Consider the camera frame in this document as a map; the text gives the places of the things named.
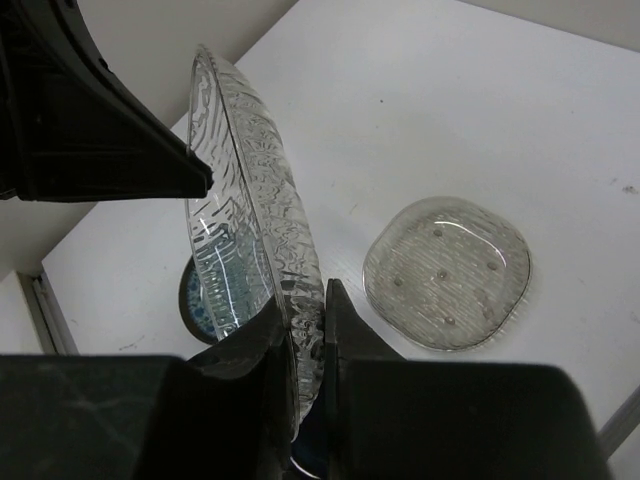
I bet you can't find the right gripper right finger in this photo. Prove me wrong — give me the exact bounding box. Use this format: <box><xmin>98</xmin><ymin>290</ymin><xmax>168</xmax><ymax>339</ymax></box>
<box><xmin>324</xmin><ymin>279</ymin><xmax>600</xmax><ymax>479</ymax></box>

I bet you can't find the clear square glass plate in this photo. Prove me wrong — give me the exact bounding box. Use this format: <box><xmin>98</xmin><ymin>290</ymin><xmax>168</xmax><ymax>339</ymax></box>
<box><xmin>362</xmin><ymin>196</ymin><xmax>532</xmax><ymax>352</ymax></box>

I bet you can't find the aluminium rail frame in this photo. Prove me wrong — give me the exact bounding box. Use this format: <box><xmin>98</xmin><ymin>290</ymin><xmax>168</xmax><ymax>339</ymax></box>
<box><xmin>17</xmin><ymin>273</ymin><xmax>79</xmax><ymax>356</ymax></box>

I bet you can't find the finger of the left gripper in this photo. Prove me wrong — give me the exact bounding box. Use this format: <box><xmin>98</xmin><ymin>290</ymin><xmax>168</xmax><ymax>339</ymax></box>
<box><xmin>1</xmin><ymin>1</ymin><xmax>213</xmax><ymax>202</ymax></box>

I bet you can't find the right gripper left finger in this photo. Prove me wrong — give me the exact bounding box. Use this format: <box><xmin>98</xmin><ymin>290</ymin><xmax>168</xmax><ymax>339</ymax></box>
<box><xmin>1</xmin><ymin>300</ymin><xmax>290</xmax><ymax>479</ymax></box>

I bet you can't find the clear textured glass plate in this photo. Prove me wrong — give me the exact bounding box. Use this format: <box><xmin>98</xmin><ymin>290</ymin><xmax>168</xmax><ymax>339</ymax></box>
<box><xmin>185</xmin><ymin>46</ymin><xmax>324</xmax><ymax>424</ymax></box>

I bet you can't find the black glossy plate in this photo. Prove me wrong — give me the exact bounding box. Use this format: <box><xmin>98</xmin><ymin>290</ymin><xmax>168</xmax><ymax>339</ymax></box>
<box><xmin>291</xmin><ymin>429</ymin><xmax>328</xmax><ymax>479</ymax></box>

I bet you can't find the blue white patterned plate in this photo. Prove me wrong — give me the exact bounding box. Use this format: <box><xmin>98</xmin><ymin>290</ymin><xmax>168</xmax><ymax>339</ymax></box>
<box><xmin>178</xmin><ymin>259</ymin><xmax>218</xmax><ymax>345</ymax></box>

